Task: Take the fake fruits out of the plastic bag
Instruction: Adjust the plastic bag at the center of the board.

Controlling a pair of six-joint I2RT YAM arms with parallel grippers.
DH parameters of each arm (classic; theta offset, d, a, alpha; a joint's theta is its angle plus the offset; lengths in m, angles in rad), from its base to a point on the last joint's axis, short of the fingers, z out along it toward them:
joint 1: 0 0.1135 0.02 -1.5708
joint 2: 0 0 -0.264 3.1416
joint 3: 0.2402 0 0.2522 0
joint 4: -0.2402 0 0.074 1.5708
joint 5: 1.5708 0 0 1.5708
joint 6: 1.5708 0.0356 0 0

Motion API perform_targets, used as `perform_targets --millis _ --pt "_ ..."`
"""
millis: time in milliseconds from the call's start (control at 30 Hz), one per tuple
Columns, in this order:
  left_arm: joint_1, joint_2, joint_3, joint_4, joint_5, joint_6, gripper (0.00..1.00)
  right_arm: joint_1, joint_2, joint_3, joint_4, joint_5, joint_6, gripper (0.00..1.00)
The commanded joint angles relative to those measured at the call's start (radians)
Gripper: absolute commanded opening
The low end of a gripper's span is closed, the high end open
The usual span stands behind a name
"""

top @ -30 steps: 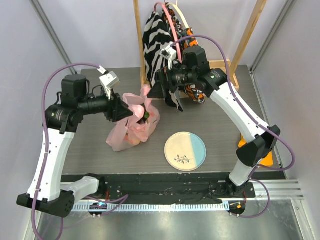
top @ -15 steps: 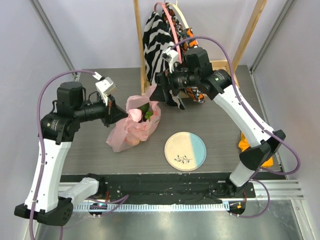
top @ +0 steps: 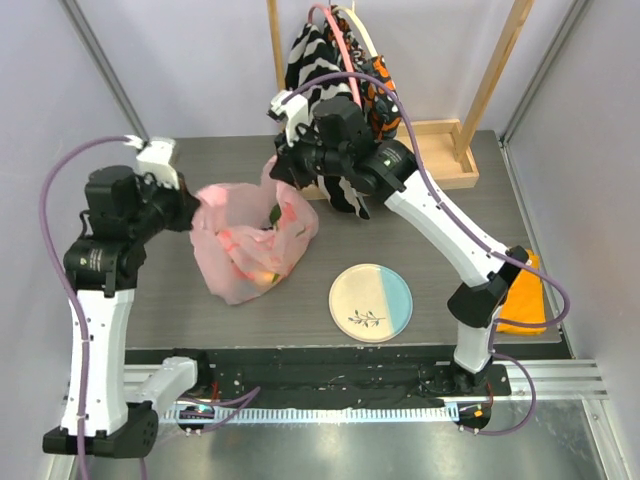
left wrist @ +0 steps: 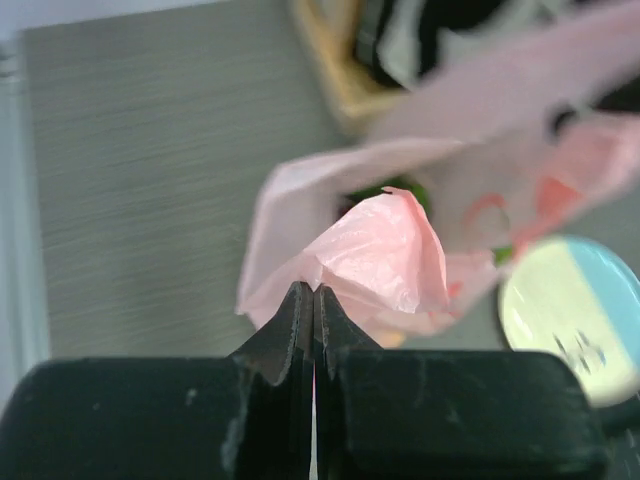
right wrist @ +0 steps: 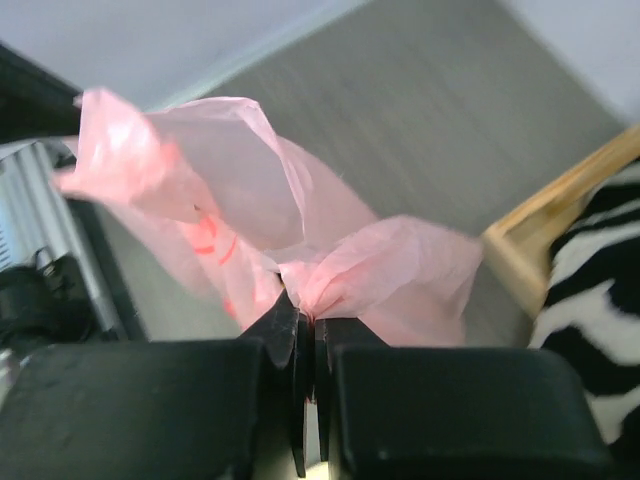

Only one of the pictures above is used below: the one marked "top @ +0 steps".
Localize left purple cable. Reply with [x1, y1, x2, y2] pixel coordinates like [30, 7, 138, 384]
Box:
[38, 135, 151, 480]

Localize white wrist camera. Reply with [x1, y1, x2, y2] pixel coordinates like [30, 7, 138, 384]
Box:
[124, 135, 180, 190]
[267, 90, 312, 146]

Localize orange folded cloth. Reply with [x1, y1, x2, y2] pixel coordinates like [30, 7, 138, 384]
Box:
[496, 249, 546, 335]

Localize black white zebra garment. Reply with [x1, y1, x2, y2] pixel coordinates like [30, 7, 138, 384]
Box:
[285, 22, 370, 220]

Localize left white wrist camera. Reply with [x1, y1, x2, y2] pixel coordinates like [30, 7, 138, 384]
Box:
[124, 135, 180, 190]

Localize cream wooden hanger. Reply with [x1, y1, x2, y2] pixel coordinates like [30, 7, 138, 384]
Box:
[332, 3, 379, 57]

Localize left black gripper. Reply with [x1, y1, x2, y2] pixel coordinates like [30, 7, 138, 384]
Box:
[129, 168, 202, 240]

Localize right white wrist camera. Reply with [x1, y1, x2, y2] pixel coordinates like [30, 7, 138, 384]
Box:
[267, 90, 312, 146]

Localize orange black patterned garment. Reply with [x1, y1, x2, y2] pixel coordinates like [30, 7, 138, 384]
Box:
[328, 5, 402, 140]

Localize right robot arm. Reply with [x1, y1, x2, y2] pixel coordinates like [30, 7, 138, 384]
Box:
[268, 91, 528, 395]

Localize fake mangosteen green leaves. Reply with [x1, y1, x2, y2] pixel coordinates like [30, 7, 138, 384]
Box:
[267, 204, 282, 230]

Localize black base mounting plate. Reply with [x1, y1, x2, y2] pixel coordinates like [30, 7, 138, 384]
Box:
[125, 346, 512, 410]

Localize fake orange fruit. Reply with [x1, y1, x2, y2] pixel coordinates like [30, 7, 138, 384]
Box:
[255, 271, 280, 286]

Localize cream and blue plate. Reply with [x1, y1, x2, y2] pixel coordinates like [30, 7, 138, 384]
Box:
[328, 263, 413, 343]

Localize pink plastic bag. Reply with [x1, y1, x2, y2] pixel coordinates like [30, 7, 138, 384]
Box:
[190, 157, 319, 305]

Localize wooden clothes rack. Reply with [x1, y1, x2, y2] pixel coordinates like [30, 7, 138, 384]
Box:
[266, 1, 534, 190]

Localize pink hanger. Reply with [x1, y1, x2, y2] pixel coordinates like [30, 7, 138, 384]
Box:
[308, 3, 362, 107]

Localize white slotted cable duct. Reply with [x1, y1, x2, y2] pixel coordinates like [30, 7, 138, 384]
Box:
[169, 404, 460, 425]

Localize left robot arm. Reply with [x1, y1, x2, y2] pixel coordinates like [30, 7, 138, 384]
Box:
[42, 166, 213, 459]

